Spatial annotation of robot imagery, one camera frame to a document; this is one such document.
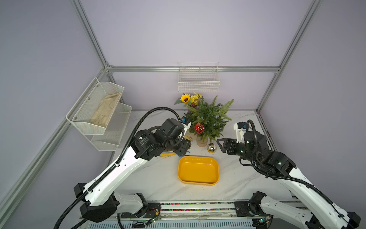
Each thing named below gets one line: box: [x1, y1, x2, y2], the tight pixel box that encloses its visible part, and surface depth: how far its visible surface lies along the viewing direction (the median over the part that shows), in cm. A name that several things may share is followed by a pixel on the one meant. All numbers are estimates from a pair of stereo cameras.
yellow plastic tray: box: [177, 155, 220, 186], surface depth 88 cm
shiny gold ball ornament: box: [206, 143, 217, 154], surface depth 80 cm
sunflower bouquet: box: [173, 92, 203, 107], surface depth 95 cm
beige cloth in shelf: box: [89, 92, 122, 128], surface depth 81 cm
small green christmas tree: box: [184, 95, 235, 148], surface depth 76 cm
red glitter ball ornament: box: [194, 122, 205, 134], surface depth 73 cm
